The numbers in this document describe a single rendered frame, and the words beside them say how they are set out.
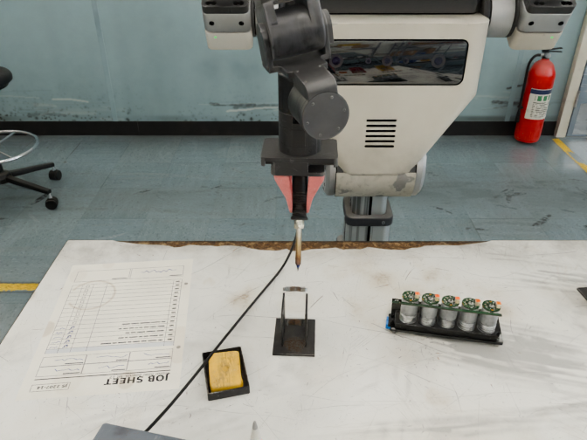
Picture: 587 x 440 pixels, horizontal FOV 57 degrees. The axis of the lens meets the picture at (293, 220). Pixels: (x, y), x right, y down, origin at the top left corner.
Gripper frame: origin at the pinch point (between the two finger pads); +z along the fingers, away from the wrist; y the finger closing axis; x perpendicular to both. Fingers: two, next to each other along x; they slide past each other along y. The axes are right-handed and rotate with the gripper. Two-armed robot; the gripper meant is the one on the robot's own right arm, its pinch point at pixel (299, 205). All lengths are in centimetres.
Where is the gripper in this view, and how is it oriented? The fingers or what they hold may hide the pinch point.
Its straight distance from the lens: 77.9
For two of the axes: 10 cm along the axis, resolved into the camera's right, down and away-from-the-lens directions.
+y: 10.0, 0.2, -0.3
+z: 0.0, 8.5, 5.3
